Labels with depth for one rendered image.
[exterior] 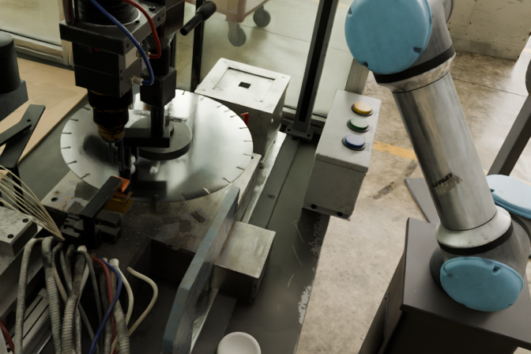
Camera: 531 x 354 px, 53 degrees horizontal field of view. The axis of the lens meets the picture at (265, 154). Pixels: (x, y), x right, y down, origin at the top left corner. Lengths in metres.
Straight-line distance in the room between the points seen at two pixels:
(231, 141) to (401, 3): 0.41
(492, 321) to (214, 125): 0.63
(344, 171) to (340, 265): 1.05
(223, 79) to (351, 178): 0.39
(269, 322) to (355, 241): 1.29
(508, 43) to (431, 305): 3.29
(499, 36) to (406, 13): 3.46
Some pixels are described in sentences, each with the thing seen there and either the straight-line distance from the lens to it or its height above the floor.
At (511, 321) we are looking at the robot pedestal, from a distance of 1.12.
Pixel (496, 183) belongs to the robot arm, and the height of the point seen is 0.98.
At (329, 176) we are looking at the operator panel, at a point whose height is 0.85.
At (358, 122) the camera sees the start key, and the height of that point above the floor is 0.91.
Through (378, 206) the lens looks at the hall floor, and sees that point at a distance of 2.39.
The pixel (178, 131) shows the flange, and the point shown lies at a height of 0.96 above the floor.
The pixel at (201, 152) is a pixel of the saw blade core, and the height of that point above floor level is 0.95.
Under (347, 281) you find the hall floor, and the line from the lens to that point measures 2.04.
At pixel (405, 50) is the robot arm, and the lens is 0.72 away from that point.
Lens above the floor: 1.52
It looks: 37 degrees down
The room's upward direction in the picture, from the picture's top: 10 degrees clockwise
